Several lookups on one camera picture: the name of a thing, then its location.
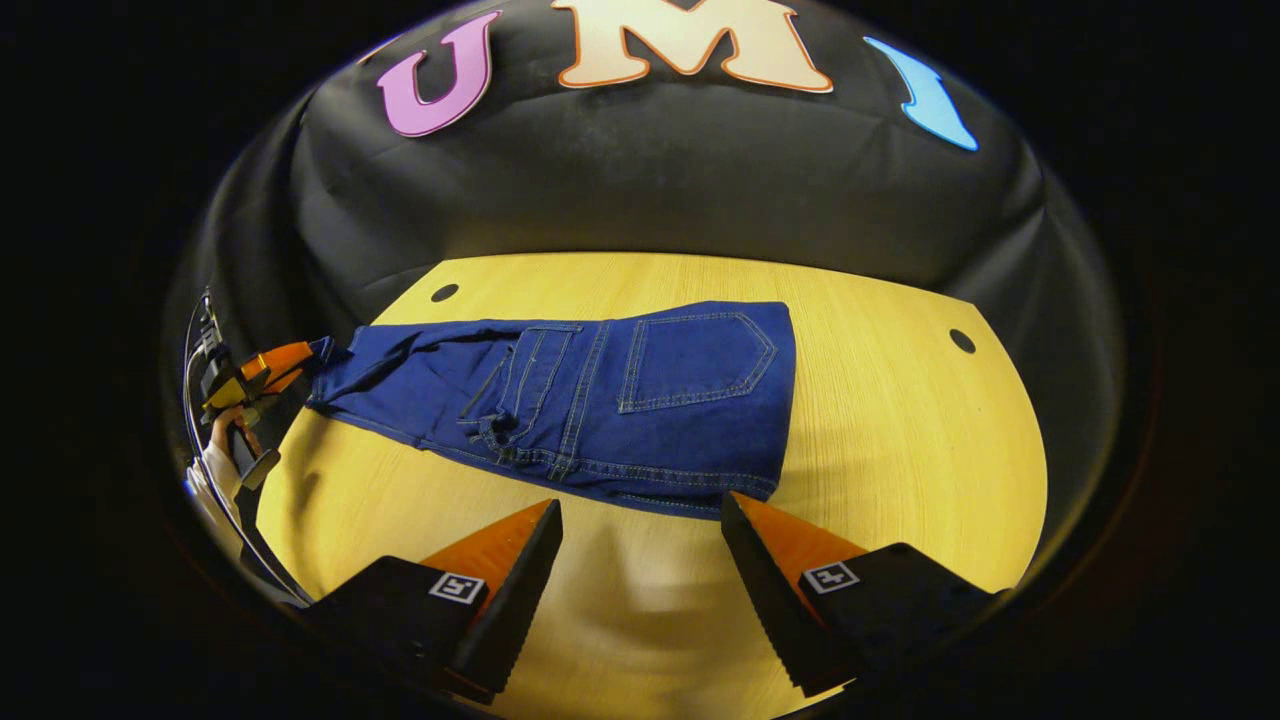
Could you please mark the blue jeans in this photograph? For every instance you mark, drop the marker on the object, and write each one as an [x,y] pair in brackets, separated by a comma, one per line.
[650,400]

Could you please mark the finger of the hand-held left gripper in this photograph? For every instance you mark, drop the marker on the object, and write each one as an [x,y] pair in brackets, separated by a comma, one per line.
[278,362]

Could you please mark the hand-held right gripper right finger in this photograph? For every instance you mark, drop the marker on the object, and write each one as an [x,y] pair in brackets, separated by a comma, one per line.
[765,590]

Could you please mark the black backdrop cloth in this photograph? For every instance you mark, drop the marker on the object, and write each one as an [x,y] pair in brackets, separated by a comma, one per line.
[700,180]

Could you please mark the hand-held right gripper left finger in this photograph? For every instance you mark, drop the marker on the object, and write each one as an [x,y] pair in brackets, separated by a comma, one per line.
[515,600]

